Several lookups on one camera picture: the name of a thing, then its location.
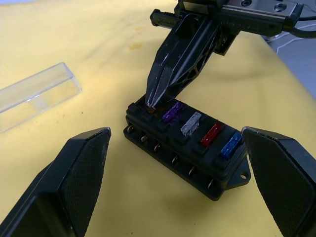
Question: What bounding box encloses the clear plastic fuse box cover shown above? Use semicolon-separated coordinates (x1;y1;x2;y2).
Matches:
0;62;83;135

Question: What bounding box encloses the small blue blade fuse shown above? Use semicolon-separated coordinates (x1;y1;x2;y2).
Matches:
220;132;243;159

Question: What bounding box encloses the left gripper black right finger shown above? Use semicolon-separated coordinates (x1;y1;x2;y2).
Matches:
241;126;316;237

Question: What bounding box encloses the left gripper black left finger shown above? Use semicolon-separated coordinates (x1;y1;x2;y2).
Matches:
0;126;112;237

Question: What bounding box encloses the small clear blade fuse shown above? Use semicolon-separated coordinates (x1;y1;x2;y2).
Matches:
181;112;202;136

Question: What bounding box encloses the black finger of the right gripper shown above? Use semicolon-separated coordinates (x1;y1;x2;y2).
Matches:
153;20;222;109
146;13;211;109

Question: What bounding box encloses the small red blade fuse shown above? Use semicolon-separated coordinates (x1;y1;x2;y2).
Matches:
200;122;223;147

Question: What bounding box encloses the black fuse box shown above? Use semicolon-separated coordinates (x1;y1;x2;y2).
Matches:
122;95;252;201

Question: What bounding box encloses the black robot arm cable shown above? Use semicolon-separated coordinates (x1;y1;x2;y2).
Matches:
283;4;316;40

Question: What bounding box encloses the small orange blade fuse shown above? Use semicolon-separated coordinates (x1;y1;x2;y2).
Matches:
147;105;169;117

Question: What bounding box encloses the small purple blade fuse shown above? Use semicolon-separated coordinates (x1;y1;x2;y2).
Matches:
162;102;184;123

